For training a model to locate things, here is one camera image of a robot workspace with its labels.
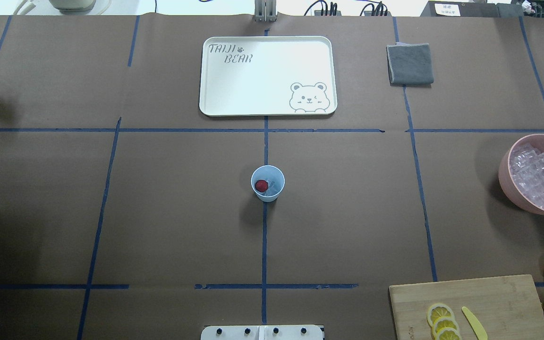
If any clear ice cubes pile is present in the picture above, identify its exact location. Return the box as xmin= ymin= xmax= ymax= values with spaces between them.
xmin=510 ymin=144 xmax=544 ymax=209

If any lemon slice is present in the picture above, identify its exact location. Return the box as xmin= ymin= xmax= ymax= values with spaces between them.
xmin=431 ymin=316 xmax=459 ymax=337
xmin=434 ymin=327 xmax=462 ymax=340
xmin=426 ymin=303 xmax=455 ymax=327

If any yellow plastic knife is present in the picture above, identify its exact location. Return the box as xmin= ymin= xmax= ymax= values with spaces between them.
xmin=461 ymin=306 xmax=489 ymax=340

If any pink bowl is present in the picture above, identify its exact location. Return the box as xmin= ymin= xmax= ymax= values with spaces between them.
xmin=498 ymin=134 xmax=544 ymax=215

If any white toaster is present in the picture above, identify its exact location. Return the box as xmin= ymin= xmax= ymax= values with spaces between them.
xmin=49 ymin=0 xmax=96 ymax=12

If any red strawberry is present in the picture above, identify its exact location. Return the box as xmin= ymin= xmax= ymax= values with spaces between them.
xmin=254 ymin=180 xmax=269 ymax=193

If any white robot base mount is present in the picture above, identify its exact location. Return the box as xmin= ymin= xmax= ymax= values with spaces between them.
xmin=200 ymin=324 xmax=325 ymax=340

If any cream bear serving tray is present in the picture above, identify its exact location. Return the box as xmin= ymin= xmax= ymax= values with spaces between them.
xmin=199 ymin=36 xmax=338 ymax=118

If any grey folded cloth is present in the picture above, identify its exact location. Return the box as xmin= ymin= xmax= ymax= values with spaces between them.
xmin=386 ymin=42 xmax=434 ymax=86

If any brown box with label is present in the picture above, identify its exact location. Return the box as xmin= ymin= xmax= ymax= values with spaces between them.
xmin=420 ymin=0 xmax=500 ymax=17

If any light blue plastic cup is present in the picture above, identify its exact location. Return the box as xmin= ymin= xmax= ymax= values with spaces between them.
xmin=250 ymin=164 xmax=286 ymax=203

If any wooden cutting board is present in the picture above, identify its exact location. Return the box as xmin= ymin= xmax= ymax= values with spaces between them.
xmin=389 ymin=275 xmax=544 ymax=340

